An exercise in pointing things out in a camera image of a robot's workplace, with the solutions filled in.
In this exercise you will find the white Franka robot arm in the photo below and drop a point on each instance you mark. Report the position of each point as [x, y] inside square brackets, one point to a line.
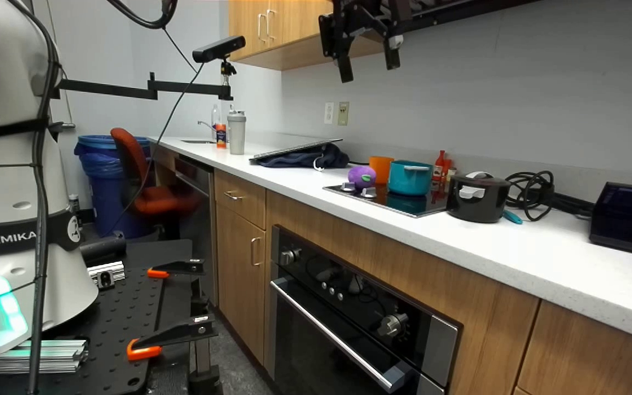
[9, 199]

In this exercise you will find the purple plush toy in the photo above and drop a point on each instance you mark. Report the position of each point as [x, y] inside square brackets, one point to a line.
[361, 178]

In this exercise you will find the teal pot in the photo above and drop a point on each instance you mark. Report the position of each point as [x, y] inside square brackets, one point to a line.
[409, 178]

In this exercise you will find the red toy bottle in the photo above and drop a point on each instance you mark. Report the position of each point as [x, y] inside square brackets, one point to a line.
[443, 177]

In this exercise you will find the dark folded cloth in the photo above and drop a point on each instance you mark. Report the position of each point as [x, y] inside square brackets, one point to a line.
[308, 157]

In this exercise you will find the black induction cooktop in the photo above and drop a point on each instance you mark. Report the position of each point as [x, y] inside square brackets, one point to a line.
[386, 201]

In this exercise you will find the orange cup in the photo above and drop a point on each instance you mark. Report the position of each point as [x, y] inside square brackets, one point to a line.
[381, 170]

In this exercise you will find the orange bottle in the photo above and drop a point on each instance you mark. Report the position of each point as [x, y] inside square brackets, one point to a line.
[220, 134]

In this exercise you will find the built-in black oven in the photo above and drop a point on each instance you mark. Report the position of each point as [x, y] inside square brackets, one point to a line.
[361, 320]

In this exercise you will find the stainless steel range hood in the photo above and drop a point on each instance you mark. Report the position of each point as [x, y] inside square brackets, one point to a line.
[375, 19]

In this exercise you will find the red chair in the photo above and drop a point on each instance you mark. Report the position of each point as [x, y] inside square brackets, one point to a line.
[131, 155]

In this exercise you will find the small teal object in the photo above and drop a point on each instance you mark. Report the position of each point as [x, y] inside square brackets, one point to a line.
[515, 218]

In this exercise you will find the blue bin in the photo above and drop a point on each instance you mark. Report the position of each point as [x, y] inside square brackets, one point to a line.
[105, 189]

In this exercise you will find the kitchen base cabinets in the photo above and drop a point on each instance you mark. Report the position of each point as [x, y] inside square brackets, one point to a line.
[492, 320]

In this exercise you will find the black block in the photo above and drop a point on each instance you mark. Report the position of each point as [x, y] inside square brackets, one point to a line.
[105, 251]

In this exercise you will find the black perforated robot table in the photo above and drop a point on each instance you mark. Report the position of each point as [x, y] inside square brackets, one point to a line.
[127, 315]

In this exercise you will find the small white device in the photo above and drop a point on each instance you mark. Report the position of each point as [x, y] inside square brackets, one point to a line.
[107, 274]

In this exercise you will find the black power adapter brick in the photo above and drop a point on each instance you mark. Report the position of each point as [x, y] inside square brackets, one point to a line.
[572, 204]

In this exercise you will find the aluminium extrusion bar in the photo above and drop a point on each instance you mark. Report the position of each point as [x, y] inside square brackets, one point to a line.
[32, 358]

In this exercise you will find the white wall outlet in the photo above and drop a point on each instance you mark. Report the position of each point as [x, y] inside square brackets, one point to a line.
[327, 112]
[344, 112]

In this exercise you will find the wooden wall cabinet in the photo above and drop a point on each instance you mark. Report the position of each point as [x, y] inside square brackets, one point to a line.
[286, 30]

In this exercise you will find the black stereo camera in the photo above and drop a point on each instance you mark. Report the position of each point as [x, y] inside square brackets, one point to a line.
[218, 48]

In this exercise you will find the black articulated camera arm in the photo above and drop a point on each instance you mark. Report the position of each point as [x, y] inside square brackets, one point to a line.
[147, 89]

